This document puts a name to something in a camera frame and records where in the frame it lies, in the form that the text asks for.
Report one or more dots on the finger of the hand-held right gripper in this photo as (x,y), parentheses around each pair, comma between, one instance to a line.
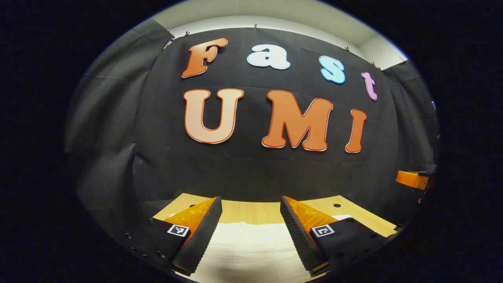
(410,180)

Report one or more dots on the black backdrop cloth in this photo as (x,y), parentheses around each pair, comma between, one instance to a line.
(243,173)

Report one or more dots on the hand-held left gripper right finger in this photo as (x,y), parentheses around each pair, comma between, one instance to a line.
(299,236)

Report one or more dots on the white jeans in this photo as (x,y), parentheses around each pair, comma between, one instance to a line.
(251,251)

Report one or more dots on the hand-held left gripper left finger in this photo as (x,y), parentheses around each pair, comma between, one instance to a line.
(202,236)

